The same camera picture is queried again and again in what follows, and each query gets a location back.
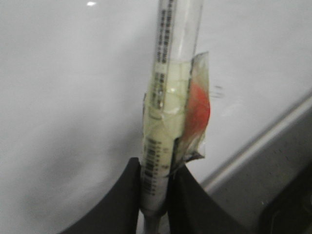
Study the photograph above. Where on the white whiteboard marker pen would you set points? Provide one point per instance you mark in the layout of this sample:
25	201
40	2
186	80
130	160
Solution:
176	105

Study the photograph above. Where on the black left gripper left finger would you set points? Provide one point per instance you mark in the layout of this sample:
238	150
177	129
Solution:
117	212

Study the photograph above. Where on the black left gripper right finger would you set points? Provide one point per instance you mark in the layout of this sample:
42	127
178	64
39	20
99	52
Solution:
192	211

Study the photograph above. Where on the white whiteboard with aluminium frame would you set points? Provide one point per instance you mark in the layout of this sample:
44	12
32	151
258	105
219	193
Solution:
73	74

